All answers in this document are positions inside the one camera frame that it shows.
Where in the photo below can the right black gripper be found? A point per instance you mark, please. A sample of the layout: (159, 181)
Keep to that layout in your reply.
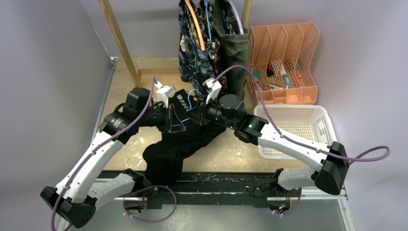
(196, 115)

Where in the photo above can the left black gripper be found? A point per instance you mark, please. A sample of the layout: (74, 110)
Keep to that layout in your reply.
(171, 122)

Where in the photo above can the light blue wire hanger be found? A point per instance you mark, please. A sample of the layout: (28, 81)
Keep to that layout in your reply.
(197, 92)

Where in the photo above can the black shorts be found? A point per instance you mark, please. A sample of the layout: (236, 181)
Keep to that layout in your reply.
(164, 159)

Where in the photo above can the dark shark print shorts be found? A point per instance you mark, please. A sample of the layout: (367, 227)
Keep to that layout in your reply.
(193, 65)

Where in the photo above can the orange hanger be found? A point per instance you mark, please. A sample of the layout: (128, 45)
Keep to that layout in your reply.
(197, 31)

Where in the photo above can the white plastic basket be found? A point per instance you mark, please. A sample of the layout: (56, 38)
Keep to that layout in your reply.
(311, 122)

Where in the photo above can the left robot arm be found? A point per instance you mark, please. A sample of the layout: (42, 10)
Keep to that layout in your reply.
(75, 198)

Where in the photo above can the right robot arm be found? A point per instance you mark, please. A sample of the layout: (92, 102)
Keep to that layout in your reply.
(326, 168)

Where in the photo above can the olive green shorts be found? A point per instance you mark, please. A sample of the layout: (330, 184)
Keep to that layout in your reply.
(234, 51)

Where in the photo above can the lavender wavy hanger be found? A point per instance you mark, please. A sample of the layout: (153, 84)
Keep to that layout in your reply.
(232, 19)

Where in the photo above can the orange camouflage shorts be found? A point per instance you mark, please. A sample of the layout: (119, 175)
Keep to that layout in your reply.
(213, 52)

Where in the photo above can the wooden clothes rack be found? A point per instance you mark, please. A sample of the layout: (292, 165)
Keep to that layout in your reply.
(160, 41)

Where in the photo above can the green pink small item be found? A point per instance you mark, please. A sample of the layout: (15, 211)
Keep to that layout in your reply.
(256, 74)

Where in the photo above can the black red small item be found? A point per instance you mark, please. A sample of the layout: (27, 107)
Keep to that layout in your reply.
(269, 71)

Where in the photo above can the white blue marker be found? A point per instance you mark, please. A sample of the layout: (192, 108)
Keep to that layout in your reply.
(280, 81)

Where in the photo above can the orange file organizer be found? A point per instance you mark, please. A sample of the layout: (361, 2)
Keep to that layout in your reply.
(291, 45)

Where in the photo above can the orange pink small item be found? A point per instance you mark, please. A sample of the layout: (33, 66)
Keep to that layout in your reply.
(296, 76)

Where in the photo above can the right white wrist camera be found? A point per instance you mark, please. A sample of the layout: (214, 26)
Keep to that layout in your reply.
(213, 88)

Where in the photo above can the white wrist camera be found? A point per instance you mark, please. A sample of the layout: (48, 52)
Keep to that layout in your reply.
(164, 92)
(213, 88)

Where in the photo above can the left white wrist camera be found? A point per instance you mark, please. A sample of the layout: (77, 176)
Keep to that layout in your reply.
(164, 92)

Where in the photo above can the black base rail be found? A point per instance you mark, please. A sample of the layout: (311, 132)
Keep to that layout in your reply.
(259, 190)

